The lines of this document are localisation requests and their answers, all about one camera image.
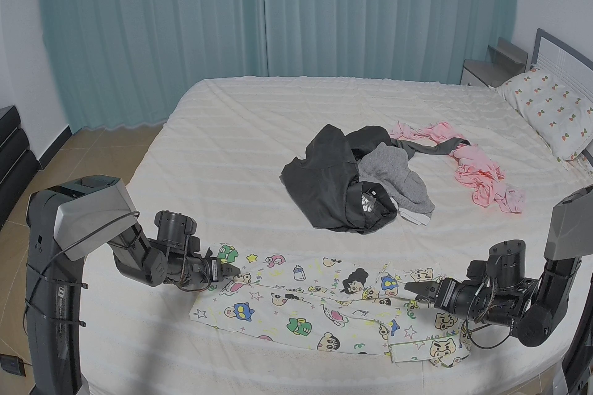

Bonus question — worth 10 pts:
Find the black garment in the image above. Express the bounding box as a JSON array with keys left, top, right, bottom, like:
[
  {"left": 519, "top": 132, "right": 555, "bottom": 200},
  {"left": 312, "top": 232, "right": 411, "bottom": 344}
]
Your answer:
[{"left": 280, "top": 123, "right": 469, "bottom": 235}]

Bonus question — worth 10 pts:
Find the grey bedside table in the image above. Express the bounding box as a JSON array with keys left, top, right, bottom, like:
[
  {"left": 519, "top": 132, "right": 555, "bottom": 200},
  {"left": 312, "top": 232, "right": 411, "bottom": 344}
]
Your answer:
[{"left": 461, "top": 37, "right": 529, "bottom": 87}]

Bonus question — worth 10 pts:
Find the white garment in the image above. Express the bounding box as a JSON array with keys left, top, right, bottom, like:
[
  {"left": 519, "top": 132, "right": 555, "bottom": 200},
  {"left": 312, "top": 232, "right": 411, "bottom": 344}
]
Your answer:
[{"left": 397, "top": 208, "right": 431, "bottom": 227}]

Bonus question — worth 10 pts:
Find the black cable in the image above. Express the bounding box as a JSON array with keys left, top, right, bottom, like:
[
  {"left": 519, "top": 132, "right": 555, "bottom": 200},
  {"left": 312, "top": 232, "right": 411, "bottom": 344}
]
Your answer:
[
  {"left": 462, "top": 319, "right": 515, "bottom": 350},
  {"left": 44, "top": 210, "right": 140, "bottom": 265}
]

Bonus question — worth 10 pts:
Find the grey garment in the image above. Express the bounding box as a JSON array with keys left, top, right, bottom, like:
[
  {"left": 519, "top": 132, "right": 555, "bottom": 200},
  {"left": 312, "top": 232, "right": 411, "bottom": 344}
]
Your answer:
[{"left": 359, "top": 143, "right": 436, "bottom": 215}]

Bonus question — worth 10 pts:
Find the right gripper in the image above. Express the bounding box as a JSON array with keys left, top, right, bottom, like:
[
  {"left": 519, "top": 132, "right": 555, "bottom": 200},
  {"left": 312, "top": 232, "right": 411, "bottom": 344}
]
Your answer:
[{"left": 433, "top": 276, "right": 479, "bottom": 311}]

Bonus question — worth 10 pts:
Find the bed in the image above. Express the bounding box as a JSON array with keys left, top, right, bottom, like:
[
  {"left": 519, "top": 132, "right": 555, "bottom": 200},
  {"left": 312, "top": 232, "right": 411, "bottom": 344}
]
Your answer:
[{"left": 65, "top": 28, "right": 593, "bottom": 395}]

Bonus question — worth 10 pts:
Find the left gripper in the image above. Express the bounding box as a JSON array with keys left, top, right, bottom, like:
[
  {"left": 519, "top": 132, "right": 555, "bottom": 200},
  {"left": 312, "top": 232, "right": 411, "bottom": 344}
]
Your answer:
[{"left": 194, "top": 256, "right": 225, "bottom": 288}]

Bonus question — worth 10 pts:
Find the white printed pyjama top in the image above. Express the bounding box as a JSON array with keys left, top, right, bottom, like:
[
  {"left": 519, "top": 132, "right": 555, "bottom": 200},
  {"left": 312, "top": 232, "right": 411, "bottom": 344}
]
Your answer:
[{"left": 189, "top": 243, "right": 473, "bottom": 370}]

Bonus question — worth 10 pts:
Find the white printed pillow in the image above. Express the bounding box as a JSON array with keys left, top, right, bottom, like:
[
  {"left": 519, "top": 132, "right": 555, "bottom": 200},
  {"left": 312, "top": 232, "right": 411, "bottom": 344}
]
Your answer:
[{"left": 497, "top": 65, "right": 593, "bottom": 162}]

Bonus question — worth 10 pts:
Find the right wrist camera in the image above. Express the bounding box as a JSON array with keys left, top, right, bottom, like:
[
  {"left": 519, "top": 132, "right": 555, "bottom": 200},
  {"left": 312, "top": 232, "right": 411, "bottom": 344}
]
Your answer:
[{"left": 468, "top": 260, "right": 492, "bottom": 281}]

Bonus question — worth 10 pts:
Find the black chest of drawers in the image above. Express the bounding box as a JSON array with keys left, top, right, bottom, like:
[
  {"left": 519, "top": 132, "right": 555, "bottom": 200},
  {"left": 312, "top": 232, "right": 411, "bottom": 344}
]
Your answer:
[{"left": 0, "top": 105, "right": 38, "bottom": 188}]

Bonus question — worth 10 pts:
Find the pink garment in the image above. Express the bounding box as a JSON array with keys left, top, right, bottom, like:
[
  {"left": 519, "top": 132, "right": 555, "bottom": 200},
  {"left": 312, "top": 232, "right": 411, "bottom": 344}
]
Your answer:
[{"left": 388, "top": 120, "right": 526, "bottom": 214}]

